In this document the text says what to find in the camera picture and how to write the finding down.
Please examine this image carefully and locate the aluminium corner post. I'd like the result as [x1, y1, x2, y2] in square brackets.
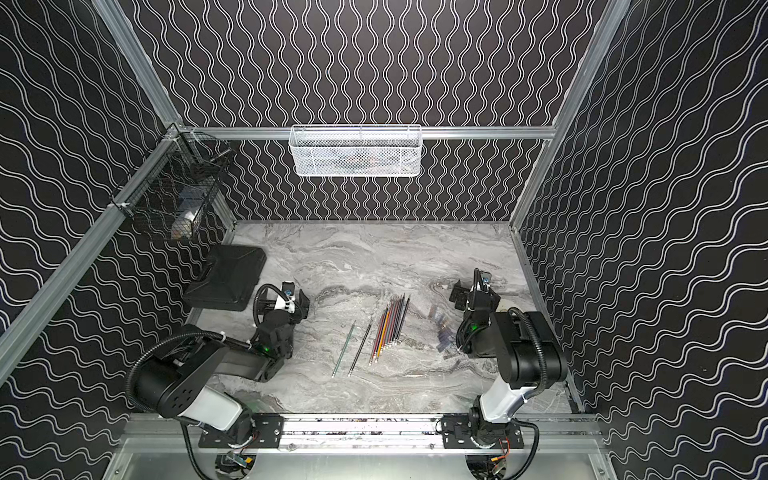
[92, 0, 183, 126]
[510, 0, 631, 231]

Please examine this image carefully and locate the black pencil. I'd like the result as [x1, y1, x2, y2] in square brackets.
[394, 295, 411, 344]

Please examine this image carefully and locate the black wire basket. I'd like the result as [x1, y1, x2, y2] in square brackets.
[116, 130, 234, 242]

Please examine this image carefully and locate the white wire basket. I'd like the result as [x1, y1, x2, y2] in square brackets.
[288, 136, 424, 177]

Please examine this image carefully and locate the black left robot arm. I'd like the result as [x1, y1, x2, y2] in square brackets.
[125, 282, 311, 443]

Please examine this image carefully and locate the clear blue pencil cap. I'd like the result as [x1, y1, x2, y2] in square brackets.
[436, 322, 454, 352]

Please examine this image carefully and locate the aluminium corner post right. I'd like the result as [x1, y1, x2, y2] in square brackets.
[510, 0, 631, 231]

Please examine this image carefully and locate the black plastic case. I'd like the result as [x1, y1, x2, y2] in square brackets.
[183, 245, 267, 311]

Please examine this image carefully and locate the aluminium corner post left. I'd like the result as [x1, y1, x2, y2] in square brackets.
[92, 0, 183, 126]

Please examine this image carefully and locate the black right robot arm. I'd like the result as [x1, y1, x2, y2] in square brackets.
[440, 269, 568, 449]

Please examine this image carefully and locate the aluminium back rail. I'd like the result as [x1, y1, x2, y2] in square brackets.
[183, 125, 556, 141]

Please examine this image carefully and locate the aluminium left side rail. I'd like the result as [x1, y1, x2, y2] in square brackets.
[1, 126, 180, 381]

